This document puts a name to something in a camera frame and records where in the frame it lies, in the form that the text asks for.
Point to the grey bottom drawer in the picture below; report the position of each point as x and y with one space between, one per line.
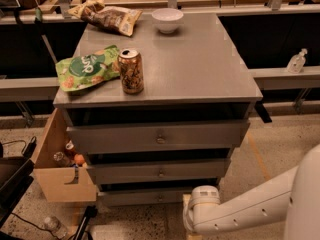
141 197

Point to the grey drawer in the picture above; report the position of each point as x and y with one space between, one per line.
157 171
141 197
145 137

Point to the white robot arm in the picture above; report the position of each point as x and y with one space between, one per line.
292 197

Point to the grey drawer cabinet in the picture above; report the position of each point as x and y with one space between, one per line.
192 75

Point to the grey top drawer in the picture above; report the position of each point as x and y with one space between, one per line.
145 137

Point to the grey middle drawer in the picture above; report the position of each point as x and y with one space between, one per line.
157 171

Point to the brown soda can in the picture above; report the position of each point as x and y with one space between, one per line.
131 71

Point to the green snack bag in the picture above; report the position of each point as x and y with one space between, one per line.
81 72

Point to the white bowl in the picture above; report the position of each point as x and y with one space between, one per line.
167 20

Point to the orange fruit in box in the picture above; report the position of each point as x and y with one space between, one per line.
79 159

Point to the brown chip bag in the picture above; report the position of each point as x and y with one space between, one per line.
109 18

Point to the bottle in wooden box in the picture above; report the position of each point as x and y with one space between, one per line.
62 159

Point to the wooden side box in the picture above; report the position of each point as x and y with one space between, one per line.
59 184

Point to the clear sanitizer bottle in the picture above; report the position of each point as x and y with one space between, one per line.
297 62

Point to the clear plastic floor bottle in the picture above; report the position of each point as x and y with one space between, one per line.
57 228

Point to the black equipment at left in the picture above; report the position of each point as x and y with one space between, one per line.
14 181

